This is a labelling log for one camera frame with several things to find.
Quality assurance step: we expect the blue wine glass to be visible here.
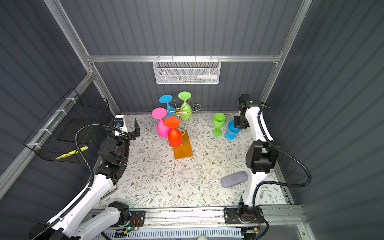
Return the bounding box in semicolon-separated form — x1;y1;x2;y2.
159;95;177;119
225;120;241;140

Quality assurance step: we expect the green wine glass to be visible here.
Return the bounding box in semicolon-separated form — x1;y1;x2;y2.
178;92;193;121
212;113;226;137

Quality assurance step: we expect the pink wine glass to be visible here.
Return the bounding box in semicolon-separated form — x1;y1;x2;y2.
152;108;171;138

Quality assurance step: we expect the red wine glass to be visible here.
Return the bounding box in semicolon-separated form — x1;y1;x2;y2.
164;116;183;148

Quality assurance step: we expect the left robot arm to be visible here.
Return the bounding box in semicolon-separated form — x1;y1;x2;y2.
29;118;141;240

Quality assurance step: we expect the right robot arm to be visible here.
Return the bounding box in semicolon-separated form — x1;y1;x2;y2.
221;94;278;225

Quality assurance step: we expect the orange wooden rack base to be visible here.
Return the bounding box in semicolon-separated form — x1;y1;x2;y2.
173;131;193;160

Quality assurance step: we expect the grey oblong case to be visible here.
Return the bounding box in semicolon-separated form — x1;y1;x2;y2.
221;171;248;189

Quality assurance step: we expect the gold wire glass rack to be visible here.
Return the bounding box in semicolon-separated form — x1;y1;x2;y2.
172;103;202;125

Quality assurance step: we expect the black wire side basket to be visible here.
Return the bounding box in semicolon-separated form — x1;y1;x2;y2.
24;89;113;163

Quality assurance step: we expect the white mesh wall basket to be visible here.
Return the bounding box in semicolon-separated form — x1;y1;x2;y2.
153;59;222;85

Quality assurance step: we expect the aluminium frame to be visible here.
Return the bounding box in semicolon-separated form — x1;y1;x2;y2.
0;0;316;240

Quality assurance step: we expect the front mounting rail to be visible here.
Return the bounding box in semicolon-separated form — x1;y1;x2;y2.
95;205;315;240

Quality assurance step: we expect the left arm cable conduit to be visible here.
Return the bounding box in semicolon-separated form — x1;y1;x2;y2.
29;123;130;240

